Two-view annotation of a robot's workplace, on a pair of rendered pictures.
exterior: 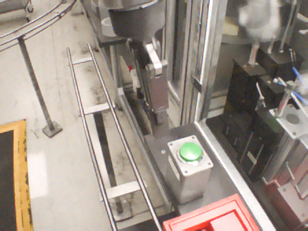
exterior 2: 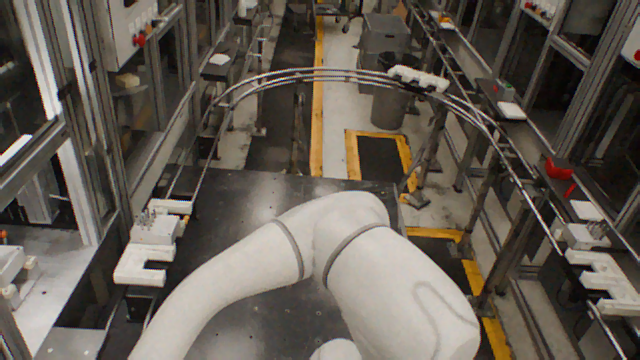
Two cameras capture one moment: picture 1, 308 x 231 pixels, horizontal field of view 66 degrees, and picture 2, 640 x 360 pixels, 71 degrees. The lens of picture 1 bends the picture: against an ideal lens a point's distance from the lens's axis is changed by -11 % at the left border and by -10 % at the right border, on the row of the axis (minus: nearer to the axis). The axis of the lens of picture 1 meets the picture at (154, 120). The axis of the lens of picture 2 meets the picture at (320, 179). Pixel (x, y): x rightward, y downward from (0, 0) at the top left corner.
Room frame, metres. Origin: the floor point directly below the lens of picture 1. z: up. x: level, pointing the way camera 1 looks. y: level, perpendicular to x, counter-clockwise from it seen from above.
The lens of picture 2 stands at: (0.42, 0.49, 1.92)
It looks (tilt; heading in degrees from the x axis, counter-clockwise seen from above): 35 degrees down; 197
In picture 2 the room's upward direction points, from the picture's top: 7 degrees clockwise
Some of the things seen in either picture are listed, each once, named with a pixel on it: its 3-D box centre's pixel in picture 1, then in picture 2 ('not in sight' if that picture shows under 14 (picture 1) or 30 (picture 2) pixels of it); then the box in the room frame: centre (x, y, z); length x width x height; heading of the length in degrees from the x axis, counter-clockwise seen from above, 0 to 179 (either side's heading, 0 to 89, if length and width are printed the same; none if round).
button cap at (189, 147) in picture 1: (190, 153); not in sight; (0.29, -0.06, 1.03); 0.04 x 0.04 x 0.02
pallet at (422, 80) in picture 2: not in sight; (417, 82); (-2.33, 0.21, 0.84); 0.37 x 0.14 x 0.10; 79
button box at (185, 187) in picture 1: (190, 169); not in sight; (0.29, -0.07, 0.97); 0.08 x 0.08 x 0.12; 21
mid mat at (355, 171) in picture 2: not in sight; (380, 162); (-2.61, 0.05, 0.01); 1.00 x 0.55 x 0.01; 21
